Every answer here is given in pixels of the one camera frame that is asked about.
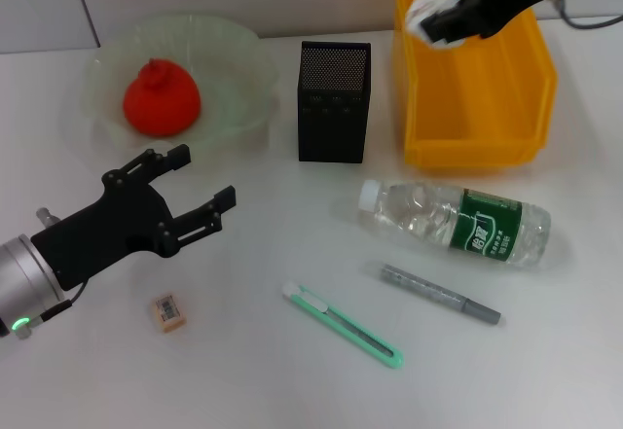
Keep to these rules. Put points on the black mesh pen holder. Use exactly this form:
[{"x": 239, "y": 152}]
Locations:
[{"x": 333, "y": 108}]

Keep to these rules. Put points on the white paper ball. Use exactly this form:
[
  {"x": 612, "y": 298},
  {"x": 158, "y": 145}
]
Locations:
[{"x": 423, "y": 8}]

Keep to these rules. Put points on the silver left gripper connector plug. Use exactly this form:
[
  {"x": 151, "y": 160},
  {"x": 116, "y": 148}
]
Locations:
[{"x": 45, "y": 216}]

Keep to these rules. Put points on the yellow plastic bin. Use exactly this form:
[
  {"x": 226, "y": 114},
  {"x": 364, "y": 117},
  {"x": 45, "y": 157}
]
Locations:
[{"x": 487, "y": 108}]

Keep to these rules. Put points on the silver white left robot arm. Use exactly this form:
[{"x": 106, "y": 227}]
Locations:
[{"x": 19, "y": 273}]

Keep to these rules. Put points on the clear green-label water bottle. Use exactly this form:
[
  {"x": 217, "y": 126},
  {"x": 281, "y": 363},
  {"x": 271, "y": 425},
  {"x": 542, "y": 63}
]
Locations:
[{"x": 414, "y": 215}]

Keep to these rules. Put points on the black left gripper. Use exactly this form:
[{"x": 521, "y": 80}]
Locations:
[{"x": 112, "y": 229}]

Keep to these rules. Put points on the red-orange fruit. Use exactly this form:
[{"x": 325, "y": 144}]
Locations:
[{"x": 160, "y": 103}]

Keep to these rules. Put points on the green utility knife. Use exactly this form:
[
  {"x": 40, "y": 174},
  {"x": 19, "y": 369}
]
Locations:
[{"x": 340, "y": 322}]

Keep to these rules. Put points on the pale green glass fruit plate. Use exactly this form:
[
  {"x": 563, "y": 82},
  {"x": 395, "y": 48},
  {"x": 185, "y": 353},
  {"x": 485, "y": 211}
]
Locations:
[{"x": 233, "y": 83}]

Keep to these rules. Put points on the grey marker pen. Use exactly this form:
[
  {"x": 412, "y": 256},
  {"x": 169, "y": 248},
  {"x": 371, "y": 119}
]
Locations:
[{"x": 428, "y": 289}]

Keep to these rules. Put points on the beige eraser with barcode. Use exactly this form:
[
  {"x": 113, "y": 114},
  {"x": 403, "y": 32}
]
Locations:
[{"x": 168, "y": 313}]

